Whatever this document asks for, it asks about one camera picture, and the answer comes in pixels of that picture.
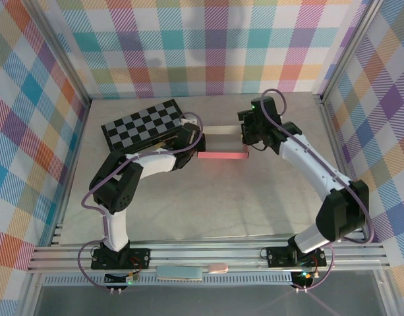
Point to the aluminium frame rail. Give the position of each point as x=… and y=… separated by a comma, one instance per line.
x=205, y=255

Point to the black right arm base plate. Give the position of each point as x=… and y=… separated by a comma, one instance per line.
x=277, y=256

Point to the aluminium table side rail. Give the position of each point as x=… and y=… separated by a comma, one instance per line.
x=336, y=149

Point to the small pink oval object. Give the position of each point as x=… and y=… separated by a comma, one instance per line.
x=217, y=267

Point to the light blue flat pad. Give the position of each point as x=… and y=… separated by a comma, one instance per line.
x=180, y=273

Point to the pink white paper box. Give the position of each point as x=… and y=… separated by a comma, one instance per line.
x=221, y=154

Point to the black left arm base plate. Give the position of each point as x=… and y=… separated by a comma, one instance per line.
x=139, y=255

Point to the small electronics board green light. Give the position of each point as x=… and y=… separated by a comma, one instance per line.
x=305, y=276
x=129, y=279

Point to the aluminium corner post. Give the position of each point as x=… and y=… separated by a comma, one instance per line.
x=61, y=49
x=353, y=46

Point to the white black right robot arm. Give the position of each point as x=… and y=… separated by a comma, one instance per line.
x=307, y=158

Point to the grey metal panel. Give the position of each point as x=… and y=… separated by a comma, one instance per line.
x=205, y=303

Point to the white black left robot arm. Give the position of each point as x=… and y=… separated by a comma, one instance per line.
x=155, y=163

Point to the black grey checkerboard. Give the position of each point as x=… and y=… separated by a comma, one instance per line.
x=139, y=125

